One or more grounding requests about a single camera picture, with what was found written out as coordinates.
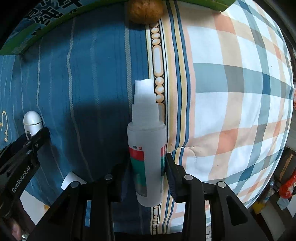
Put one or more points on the plaid checkered quilt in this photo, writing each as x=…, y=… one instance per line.
x=224, y=82

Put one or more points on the cardboard box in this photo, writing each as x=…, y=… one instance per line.
x=41, y=19

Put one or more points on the blue striped quilt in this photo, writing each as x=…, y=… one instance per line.
x=79, y=78

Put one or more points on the brown walnut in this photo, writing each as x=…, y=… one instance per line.
x=145, y=11

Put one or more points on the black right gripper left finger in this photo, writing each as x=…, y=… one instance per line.
x=81, y=212

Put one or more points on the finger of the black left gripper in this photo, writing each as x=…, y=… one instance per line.
x=37, y=140

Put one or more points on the white spray bottle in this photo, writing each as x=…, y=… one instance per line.
x=147, y=145

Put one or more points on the white small plastic bottle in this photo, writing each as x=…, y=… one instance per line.
x=32, y=123

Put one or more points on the small white paper piece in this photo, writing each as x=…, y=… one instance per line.
x=71, y=177

